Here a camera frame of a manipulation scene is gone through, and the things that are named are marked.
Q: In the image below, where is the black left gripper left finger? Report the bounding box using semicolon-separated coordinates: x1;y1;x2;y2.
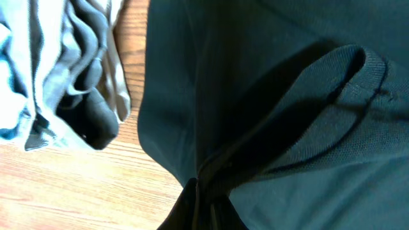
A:
157;178;197;230

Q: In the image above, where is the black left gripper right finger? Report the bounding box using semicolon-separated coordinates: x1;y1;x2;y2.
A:
210;195;249;230

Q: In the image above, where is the black polo shirt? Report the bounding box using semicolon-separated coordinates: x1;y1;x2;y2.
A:
138;0;408;229

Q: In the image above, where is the beige folded garment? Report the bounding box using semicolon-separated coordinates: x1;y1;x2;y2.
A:
89;0;131;123

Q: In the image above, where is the grey folded garment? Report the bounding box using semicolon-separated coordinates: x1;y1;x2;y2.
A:
20;0;118;150

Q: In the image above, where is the light blue printed t-shirt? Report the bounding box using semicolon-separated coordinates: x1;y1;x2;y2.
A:
1;0;66;142

